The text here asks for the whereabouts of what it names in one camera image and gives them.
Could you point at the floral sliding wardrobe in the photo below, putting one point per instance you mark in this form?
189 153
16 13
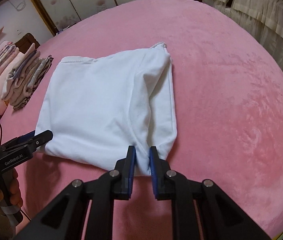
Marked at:
86 0

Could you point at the dark wooden headboard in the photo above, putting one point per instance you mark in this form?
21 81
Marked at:
29 41

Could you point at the person's left hand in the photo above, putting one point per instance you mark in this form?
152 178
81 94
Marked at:
16 187

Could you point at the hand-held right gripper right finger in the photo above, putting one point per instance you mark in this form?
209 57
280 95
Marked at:
153 172

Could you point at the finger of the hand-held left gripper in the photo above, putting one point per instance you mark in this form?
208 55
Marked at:
41 137
29 134

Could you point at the stack of folded clothes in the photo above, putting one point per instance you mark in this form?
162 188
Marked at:
24 80

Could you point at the pink bed blanket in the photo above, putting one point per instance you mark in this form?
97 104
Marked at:
219 92

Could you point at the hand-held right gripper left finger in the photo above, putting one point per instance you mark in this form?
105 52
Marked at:
131 172

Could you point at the white sweatshirt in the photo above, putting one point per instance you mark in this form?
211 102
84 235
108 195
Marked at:
94 105

